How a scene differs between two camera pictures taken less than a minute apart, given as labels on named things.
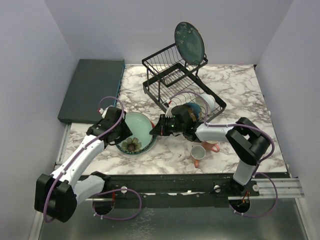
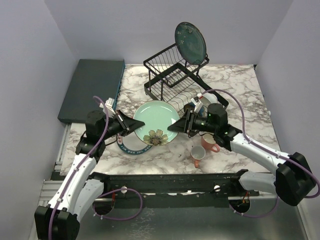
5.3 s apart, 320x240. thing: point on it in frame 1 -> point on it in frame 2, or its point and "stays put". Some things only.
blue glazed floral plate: x=190 y=42 stays put
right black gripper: x=160 y=129 -> x=183 y=124
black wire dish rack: x=171 y=82 stays put
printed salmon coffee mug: x=198 y=152 stays put
